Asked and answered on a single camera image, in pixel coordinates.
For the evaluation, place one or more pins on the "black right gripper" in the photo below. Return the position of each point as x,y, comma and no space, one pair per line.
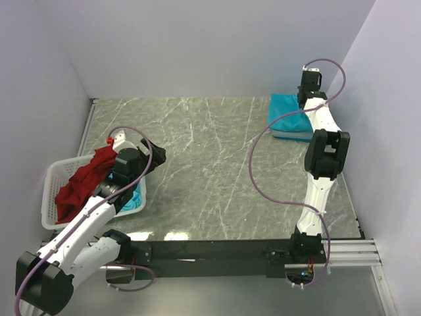
299,89

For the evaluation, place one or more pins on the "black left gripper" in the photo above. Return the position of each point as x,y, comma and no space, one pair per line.
158,156

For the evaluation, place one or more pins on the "turquoise t shirt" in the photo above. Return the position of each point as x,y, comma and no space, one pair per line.
282,104
134,204

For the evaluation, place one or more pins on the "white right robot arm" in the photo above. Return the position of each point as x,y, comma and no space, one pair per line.
324,161

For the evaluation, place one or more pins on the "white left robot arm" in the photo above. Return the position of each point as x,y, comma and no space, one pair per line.
48,278

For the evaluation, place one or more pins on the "turquoise t shirt in basket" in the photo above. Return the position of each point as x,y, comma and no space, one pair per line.
134,204

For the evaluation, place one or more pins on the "folded light blue t shirt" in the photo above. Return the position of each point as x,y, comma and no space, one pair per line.
303,135

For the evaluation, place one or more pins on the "folded teal t shirt underneath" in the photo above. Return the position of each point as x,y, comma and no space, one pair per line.
293,139

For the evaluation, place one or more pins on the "dark red t shirt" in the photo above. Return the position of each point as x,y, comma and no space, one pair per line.
71,198

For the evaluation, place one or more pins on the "white plastic laundry basket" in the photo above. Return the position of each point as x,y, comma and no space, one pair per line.
57,176

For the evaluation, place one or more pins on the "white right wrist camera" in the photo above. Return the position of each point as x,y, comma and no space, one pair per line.
307,69

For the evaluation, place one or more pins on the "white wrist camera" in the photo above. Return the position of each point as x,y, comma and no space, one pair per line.
307,69
119,142

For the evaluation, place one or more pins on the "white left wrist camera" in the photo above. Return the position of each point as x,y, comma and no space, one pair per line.
119,142

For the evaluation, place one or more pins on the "black front mounting rail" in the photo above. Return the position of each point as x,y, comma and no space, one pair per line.
229,258

